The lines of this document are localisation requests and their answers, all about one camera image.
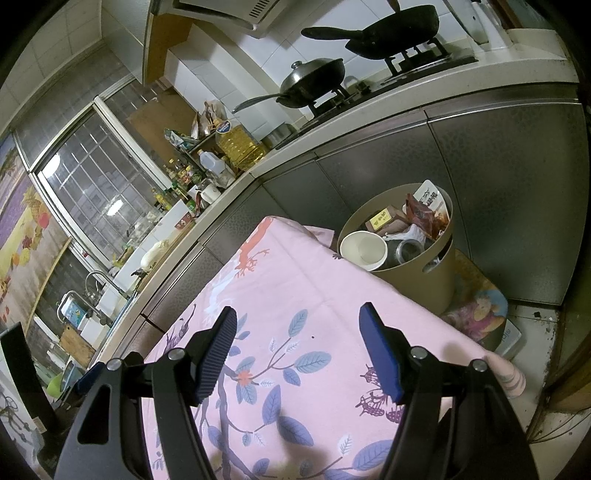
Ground large cooking oil bottle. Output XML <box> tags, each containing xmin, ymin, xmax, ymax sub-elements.
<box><xmin>216</xmin><ymin>121</ymin><xmax>269</xmax><ymax>169</ymax></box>

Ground black frying pan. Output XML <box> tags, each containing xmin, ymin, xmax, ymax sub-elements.
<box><xmin>301</xmin><ymin>4</ymin><xmax>439</xmax><ymax>61</ymax></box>

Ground beige round bin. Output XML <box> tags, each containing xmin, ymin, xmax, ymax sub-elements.
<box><xmin>337</xmin><ymin>184</ymin><xmax>455</xmax><ymax>315</ymax></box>

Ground wooden wall cabinet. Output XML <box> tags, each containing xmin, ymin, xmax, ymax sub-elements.
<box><xmin>143</xmin><ymin>13</ymin><xmax>195</xmax><ymax>86</ymax></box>

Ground blue label tub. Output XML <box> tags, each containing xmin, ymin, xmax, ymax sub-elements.
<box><xmin>65</xmin><ymin>295</ymin><xmax>90</xmax><ymax>328</ymax></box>

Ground steel wok with lid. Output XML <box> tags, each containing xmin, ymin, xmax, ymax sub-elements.
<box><xmin>232</xmin><ymin>58</ymin><xmax>347</xmax><ymax>114</ymax></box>

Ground white paper cup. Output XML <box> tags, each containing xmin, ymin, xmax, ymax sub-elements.
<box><xmin>340</xmin><ymin>231</ymin><xmax>387</xmax><ymax>272</ymax></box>

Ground white booklet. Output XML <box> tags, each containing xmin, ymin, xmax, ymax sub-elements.
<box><xmin>496</xmin><ymin>318</ymin><xmax>525</xmax><ymax>358</ymax></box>

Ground curved steel faucet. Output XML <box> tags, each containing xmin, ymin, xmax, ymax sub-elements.
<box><xmin>85</xmin><ymin>271</ymin><xmax>121</xmax><ymax>296</ymax></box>

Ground cartoon print stool cushion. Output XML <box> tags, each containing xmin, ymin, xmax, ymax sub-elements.
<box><xmin>441</xmin><ymin>251</ymin><xmax>509</xmax><ymax>347</ymax></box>

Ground white range hood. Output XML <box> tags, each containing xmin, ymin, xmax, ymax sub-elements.
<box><xmin>152</xmin><ymin>0</ymin><xmax>287</xmax><ymax>38</ymax></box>

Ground white plastic bottle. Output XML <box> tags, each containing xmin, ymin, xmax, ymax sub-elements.
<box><xmin>198</xmin><ymin>150</ymin><xmax>222</xmax><ymax>178</ymax></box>

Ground brown paper bags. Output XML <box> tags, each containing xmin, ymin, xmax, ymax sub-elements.
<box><xmin>191</xmin><ymin>99</ymin><xmax>228</xmax><ymax>139</ymax></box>

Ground black gas stove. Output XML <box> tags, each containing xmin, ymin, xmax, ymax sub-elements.
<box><xmin>277</xmin><ymin>39</ymin><xmax>478</xmax><ymax>151</ymax></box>

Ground grey kitchen cabinets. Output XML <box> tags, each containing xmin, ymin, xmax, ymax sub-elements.
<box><xmin>139</xmin><ymin>88</ymin><xmax>591</xmax><ymax>333</ymax></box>

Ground fruit print wall poster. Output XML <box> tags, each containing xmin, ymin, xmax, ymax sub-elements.
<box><xmin>0</xmin><ymin>138</ymin><xmax>70</xmax><ymax>324</ymax></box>

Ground small steel pot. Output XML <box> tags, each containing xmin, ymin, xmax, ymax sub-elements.
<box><xmin>261</xmin><ymin>124</ymin><xmax>296</xmax><ymax>148</ymax></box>

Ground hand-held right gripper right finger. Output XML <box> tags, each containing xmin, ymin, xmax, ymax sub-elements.
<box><xmin>359</xmin><ymin>302</ymin><xmax>540</xmax><ymax>480</ymax></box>

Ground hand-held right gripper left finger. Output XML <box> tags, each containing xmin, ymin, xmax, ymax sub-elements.
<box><xmin>54</xmin><ymin>305</ymin><xmax>238</xmax><ymax>480</ymax></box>

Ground white radish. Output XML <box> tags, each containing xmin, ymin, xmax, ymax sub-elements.
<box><xmin>141</xmin><ymin>240</ymin><xmax>169</xmax><ymax>268</ymax></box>

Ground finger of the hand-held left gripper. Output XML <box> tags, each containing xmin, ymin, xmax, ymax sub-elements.
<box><xmin>0</xmin><ymin>322</ymin><xmax>58</xmax><ymax>435</ymax></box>
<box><xmin>60</xmin><ymin>362</ymin><xmax>106</xmax><ymax>408</ymax></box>

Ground red snack packet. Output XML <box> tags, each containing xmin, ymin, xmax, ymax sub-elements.
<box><xmin>404</xmin><ymin>193</ymin><xmax>451</xmax><ymax>241</ymax></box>

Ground white foam box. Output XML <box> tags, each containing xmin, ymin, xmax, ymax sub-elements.
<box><xmin>148</xmin><ymin>199</ymin><xmax>198</xmax><ymax>245</ymax></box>

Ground pink floral tablecloth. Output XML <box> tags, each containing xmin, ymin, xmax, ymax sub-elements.
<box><xmin>139</xmin><ymin>217</ymin><xmax>527</xmax><ymax>480</ymax></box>

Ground row of sauce bottles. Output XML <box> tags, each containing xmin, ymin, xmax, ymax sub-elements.
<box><xmin>152</xmin><ymin>159</ymin><xmax>206</xmax><ymax>213</ymax></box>

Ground barred window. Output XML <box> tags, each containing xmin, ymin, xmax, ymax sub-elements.
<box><xmin>32</xmin><ymin>99</ymin><xmax>195</xmax><ymax>264</ymax></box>

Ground wooden cutting board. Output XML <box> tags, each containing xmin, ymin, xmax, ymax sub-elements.
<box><xmin>60</xmin><ymin>325</ymin><xmax>98</xmax><ymax>367</ymax></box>

